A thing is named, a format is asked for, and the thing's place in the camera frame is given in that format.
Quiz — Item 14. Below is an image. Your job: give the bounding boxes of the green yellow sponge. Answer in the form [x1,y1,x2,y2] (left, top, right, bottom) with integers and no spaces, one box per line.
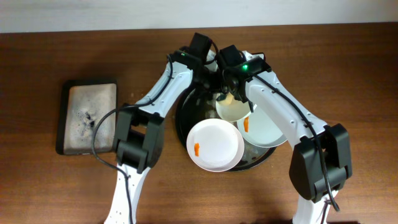
[223,93,234,105]

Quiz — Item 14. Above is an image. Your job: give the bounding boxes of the white plate top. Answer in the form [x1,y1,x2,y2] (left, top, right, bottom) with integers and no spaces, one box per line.
[215,93,252,122]

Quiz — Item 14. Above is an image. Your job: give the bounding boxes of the white plate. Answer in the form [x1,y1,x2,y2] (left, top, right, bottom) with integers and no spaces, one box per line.
[215,93,252,122]
[186,118,244,172]

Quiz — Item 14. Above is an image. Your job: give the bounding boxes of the white plate bottom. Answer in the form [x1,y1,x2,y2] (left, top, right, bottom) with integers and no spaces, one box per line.
[186,118,244,172]

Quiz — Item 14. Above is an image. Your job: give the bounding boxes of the pale blue plate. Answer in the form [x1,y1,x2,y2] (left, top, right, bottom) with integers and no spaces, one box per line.
[237,108,287,147]

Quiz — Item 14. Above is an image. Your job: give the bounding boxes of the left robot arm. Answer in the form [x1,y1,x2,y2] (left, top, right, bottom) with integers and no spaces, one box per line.
[105,33,216,223]

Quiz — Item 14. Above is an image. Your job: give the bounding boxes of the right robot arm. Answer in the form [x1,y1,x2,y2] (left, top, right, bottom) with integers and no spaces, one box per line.
[216,45,353,223]

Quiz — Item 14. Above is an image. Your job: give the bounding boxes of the black round tray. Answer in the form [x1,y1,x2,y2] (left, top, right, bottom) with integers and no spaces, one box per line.
[175,86,276,172]

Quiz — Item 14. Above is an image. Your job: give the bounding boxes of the black rectangular soapy tray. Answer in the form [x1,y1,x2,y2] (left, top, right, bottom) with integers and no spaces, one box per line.
[55,78,118,156]

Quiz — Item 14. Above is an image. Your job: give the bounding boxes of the left black cable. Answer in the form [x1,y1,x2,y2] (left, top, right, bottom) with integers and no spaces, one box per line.
[91,54,175,224]

